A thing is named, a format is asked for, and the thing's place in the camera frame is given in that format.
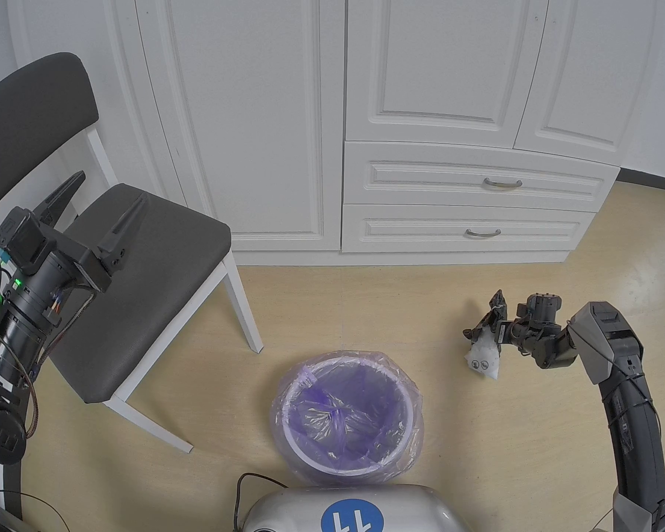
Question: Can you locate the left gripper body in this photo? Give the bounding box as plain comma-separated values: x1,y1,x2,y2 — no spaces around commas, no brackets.
3,224,115,325

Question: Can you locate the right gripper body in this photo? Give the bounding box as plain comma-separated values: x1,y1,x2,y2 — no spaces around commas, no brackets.
493,318,524,348

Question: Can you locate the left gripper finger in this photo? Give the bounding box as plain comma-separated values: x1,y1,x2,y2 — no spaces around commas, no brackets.
32,171,87,230
96,195,146,277

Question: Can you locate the black and white wrapper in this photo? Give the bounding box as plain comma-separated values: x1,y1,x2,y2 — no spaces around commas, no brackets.
464,290,509,381

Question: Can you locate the purple plastic bag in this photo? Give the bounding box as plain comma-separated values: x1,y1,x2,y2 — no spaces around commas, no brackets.
270,349,424,486

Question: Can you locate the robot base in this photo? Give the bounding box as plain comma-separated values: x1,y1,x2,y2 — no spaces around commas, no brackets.
244,484,469,532

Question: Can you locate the white trash bin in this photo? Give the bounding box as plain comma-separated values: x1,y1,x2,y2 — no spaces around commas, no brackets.
283,355,413,478

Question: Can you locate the white chair with grey cushions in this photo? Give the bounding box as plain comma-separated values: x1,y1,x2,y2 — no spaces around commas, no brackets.
0,52,264,454

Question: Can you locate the white wardrobe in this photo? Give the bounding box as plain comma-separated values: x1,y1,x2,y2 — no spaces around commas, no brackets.
6,0,660,267

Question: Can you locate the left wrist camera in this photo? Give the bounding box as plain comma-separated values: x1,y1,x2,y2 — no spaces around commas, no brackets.
0,207,53,277

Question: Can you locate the black cable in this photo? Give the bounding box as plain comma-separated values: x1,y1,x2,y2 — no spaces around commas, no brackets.
233,471,289,528
0,490,71,532

